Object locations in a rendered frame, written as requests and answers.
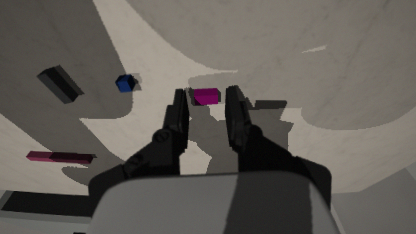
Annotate dark grey rectangular rod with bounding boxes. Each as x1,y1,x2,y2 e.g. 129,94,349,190
36,67,78,104

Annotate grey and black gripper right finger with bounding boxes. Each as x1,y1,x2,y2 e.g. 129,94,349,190
225,86,332,212

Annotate pink rod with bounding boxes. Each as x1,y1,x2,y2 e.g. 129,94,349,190
26,151,93,164

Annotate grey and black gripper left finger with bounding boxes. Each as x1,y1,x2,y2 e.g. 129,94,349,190
88,89,189,220

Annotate small blue cube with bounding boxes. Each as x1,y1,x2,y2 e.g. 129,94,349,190
115,74,136,92

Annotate magenta rectangular block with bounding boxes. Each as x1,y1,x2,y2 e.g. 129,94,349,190
194,88,218,105

